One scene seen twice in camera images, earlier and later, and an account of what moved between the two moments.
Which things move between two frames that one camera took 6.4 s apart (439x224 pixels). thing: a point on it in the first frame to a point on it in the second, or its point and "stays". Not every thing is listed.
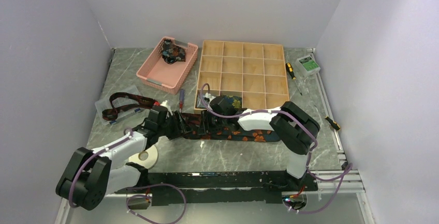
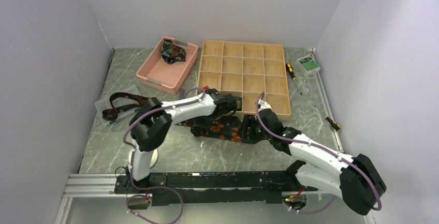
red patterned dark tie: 109,114 stays
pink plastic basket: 155,73 stays
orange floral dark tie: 233,134 stays
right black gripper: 207,127 to 250,121
